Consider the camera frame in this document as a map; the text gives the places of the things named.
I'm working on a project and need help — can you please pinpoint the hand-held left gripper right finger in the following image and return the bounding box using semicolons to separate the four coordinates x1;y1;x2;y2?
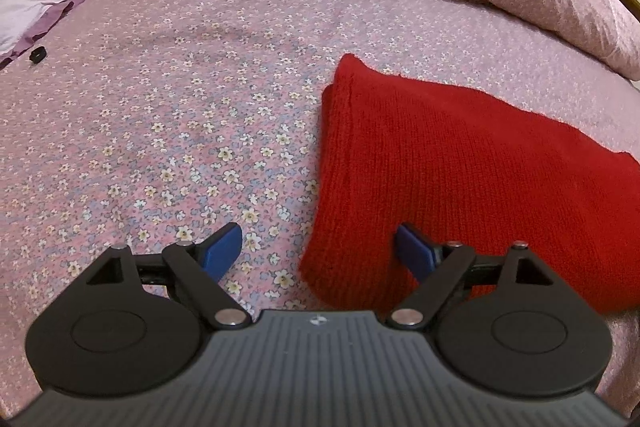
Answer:
387;222;557;331

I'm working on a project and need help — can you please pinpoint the floral pink bed sheet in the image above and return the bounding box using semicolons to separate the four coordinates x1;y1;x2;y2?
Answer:
0;0;640;413

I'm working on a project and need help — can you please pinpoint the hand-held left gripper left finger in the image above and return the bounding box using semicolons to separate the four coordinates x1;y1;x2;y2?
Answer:
85;222;252;331

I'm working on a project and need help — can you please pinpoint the lilac pillow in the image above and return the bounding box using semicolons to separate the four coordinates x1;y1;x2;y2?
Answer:
0;0;108;68

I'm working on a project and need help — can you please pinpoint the red knitted sweater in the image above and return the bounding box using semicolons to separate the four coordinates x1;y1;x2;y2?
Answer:
299;53;640;314

